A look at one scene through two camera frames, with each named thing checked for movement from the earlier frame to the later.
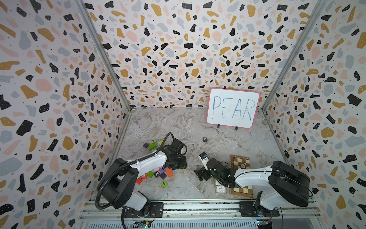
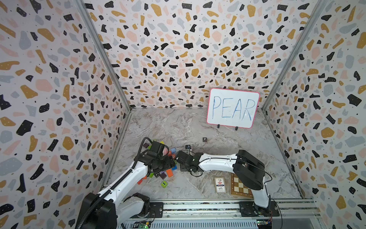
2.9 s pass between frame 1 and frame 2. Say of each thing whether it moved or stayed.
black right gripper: moved
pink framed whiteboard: stayed
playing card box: stayed
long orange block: stayed
